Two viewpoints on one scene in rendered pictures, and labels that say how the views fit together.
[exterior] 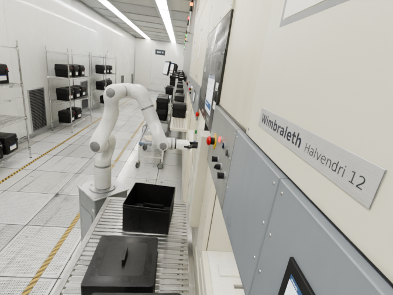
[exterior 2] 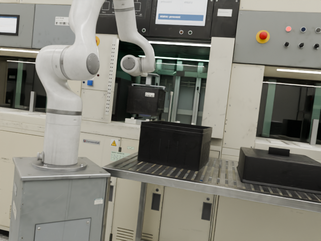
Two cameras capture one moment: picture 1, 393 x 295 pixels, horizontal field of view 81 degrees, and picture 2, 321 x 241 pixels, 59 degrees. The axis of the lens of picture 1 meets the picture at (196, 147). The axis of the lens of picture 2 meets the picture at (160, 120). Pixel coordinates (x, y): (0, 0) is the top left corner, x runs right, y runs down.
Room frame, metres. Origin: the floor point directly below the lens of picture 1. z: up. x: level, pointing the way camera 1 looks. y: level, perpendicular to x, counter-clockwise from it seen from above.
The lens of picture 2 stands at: (0.90, 1.52, 1.01)
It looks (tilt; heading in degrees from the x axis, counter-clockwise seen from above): 3 degrees down; 289
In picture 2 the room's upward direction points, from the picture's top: 6 degrees clockwise
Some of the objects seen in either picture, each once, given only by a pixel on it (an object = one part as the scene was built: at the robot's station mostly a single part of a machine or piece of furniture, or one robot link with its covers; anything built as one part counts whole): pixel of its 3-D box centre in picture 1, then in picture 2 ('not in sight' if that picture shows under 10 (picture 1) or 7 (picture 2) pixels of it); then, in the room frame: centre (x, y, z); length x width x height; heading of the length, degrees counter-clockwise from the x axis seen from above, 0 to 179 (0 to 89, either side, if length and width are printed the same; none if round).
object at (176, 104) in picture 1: (179, 109); not in sight; (4.34, 0.41, 0.93); 0.30 x 0.28 x 0.26; 3
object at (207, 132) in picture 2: (150, 206); (176, 142); (1.25, 0.24, 0.85); 0.28 x 0.28 x 0.17; 1
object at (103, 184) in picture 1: (103, 175); (61, 139); (1.55, 0.68, 0.85); 0.19 x 0.19 x 0.18
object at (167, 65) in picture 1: (174, 71); not in sight; (4.83, 0.63, 1.59); 0.50 x 0.41 x 0.36; 96
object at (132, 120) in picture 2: not in sight; (144, 121); (1.65, -0.31, 0.89); 0.22 x 0.21 x 0.04; 96
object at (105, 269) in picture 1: (124, 264); (277, 163); (0.81, 0.26, 0.83); 0.29 x 0.29 x 0.13; 8
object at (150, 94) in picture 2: not in sight; (146, 96); (1.65, -0.31, 1.06); 0.24 x 0.20 x 0.32; 6
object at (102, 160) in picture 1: (104, 148); (60, 79); (1.58, 0.67, 1.07); 0.19 x 0.12 x 0.24; 176
